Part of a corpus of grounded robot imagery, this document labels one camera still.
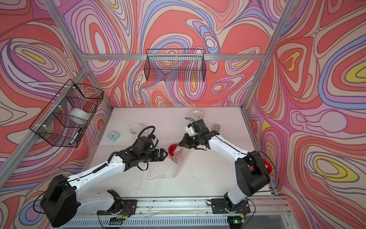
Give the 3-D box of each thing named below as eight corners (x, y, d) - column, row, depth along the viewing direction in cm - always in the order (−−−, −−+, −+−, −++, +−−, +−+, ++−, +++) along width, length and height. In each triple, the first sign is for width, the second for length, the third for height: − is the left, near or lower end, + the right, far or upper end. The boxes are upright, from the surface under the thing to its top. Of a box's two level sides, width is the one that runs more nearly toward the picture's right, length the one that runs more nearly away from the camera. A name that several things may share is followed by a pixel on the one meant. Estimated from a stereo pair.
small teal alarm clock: (108, 138, 103) (106, 136, 101) (114, 133, 106) (112, 130, 104) (114, 142, 101) (113, 139, 99) (120, 136, 104) (118, 134, 102)
